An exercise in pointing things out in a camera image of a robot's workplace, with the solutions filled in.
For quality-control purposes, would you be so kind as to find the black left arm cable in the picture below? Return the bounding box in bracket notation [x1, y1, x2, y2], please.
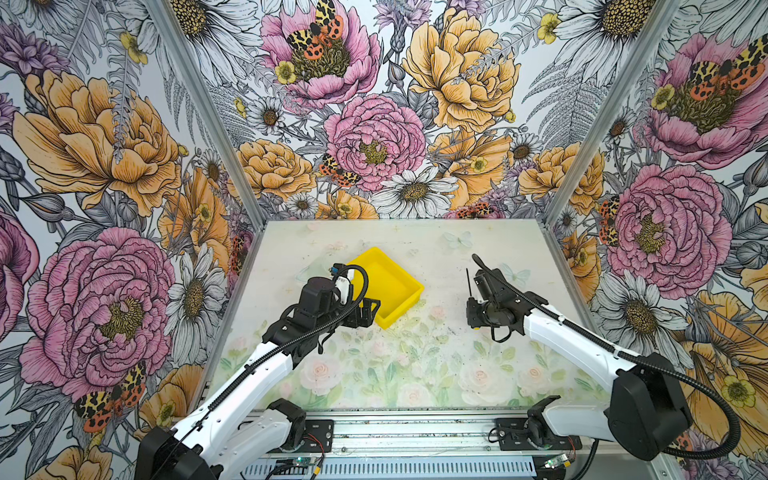
[206, 263, 370, 415]

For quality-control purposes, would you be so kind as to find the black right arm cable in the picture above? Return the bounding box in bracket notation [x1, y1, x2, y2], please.
[471, 253, 742, 461]

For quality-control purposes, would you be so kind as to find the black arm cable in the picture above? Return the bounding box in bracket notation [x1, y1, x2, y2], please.
[206, 263, 370, 415]
[471, 253, 742, 461]

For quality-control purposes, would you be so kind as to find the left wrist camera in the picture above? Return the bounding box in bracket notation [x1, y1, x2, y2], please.
[330, 263, 355, 305]

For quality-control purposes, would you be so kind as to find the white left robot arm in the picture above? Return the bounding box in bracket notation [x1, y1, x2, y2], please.
[134, 264, 381, 479]

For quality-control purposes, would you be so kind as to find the aluminium corner post left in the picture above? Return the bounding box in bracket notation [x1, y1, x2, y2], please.
[147, 1, 266, 234]

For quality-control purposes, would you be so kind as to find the aluminium corner post right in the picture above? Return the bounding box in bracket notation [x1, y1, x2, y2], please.
[543, 1, 680, 228]

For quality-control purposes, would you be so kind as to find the aluminium corner post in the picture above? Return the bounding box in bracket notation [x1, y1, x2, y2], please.
[147, 1, 266, 234]
[543, 1, 680, 228]

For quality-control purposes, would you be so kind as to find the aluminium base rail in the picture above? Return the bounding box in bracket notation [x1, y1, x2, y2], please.
[242, 409, 667, 480]

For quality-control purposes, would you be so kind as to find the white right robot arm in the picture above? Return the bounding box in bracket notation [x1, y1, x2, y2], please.
[466, 269, 693, 460]

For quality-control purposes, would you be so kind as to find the yellow plastic bin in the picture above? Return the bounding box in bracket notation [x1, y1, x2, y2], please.
[351, 247, 424, 329]

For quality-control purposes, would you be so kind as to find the thin black screwdriver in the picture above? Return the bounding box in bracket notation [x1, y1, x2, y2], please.
[465, 268, 474, 298]

